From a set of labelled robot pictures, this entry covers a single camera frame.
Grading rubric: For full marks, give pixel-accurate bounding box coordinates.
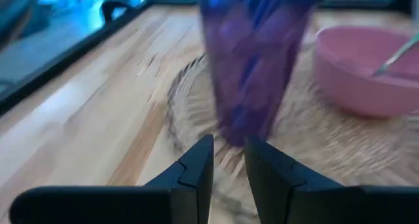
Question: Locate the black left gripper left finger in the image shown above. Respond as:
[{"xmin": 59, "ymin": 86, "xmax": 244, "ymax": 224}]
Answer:
[{"xmin": 9, "ymin": 134, "xmax": 215, "ymax": 224}]

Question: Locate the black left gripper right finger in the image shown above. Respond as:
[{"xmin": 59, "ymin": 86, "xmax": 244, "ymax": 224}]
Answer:
[{"xmin": 244, "ymin": 134, "xmax": 419, "ymax": 224}]

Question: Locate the pink plastic bowl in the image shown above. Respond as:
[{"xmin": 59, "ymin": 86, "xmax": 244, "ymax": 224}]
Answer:
[{"xmin": 313, "ymin": 25, "xmax": 419, "ymax": 118}]

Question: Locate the purple patterned plastic cup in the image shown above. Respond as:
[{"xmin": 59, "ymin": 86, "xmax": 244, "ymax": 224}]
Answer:
[{"xmin": 198, "ymin": 0, "xmax": 320, "ymax": 147}]

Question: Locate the spoon with iridescent handle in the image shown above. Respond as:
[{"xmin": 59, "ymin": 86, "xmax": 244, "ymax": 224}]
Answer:
[{"xmin": 373, "ymin": 33, "xmax": 419, "ymax": 77}]

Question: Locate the round woven straw placemat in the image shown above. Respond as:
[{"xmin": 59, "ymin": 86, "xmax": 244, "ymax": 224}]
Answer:
[{"xmin": 165, "ymin": 42, "xmax": 419, "ymax": 224}]

